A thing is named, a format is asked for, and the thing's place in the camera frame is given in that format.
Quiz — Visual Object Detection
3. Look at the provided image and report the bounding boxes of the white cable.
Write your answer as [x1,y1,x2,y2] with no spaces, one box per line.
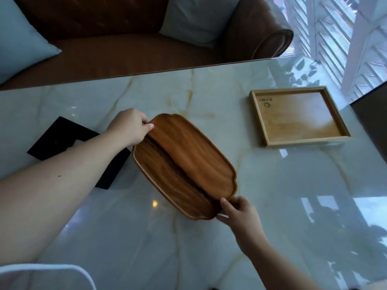
[0,263,97,290]

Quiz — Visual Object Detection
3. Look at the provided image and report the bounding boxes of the black tissue box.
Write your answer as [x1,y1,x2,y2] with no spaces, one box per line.
[27,116,132,190]

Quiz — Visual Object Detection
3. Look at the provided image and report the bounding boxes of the white marble table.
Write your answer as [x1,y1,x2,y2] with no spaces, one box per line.
[0,54,387,290]

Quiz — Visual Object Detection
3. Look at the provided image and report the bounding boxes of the person's left hand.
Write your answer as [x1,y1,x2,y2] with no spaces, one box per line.
[106,108,155,146]

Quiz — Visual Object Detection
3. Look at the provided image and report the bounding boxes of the person's right hand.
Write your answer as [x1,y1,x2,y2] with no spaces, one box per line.
[216,196,270,257]

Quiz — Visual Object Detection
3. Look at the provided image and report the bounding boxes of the brown leather sofa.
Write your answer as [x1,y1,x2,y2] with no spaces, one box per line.
[0,0,294,91]

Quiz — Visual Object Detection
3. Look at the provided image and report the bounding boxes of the white window shutters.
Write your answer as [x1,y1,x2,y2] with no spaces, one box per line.
[262,0,387,104]

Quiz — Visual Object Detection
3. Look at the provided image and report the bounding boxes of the person's left forearm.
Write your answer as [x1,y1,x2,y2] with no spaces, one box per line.
[0,129,134,271]

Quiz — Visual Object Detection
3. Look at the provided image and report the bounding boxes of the dark brown wooden tray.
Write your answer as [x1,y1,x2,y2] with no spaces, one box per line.
[132,113,239,221]

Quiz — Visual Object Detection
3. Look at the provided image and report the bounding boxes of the light blue cushion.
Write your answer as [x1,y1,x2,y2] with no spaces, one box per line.
[159,0,242,49]
[0,0,63,86]

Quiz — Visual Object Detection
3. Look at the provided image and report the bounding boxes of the person's right forearm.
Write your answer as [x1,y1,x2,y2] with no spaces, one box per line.
[241,238,329,290]

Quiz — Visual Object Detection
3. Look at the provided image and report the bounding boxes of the rectangular light wooden tray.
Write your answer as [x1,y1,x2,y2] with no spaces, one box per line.
[249,86,352,148]

